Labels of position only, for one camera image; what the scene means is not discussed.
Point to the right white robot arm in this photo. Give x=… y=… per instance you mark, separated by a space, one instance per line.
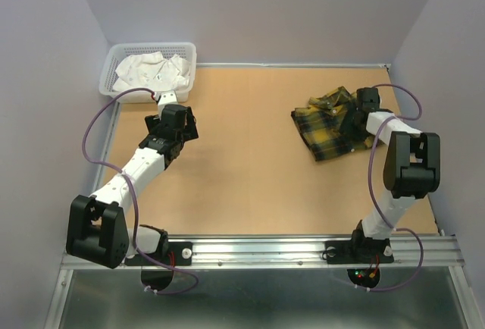
x=411 y=171

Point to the white perforated plastic basket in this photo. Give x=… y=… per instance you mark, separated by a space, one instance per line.
x=119 y=52

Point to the yellow plaid long sleeve shirt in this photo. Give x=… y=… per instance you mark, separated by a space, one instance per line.
x=325 y=125

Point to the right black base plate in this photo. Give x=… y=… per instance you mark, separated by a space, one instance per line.
x=339 y=252

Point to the aluminium mounting rail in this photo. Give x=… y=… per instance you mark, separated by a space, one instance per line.
x=299 y=252

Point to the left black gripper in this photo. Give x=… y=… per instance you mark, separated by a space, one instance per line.
x=189 y=130

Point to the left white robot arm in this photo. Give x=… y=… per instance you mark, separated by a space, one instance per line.
x=97 y=228

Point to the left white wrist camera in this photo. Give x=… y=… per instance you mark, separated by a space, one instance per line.
x=162 y=99

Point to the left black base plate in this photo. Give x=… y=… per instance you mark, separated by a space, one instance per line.
x=178 y=253

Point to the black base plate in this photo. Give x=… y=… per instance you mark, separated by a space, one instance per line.
x=178 y=253
x=339 y=252

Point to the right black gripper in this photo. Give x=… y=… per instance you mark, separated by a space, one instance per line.
x=359 y=135

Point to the white long sleeve shirt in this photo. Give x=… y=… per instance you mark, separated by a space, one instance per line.
x=152 y=71

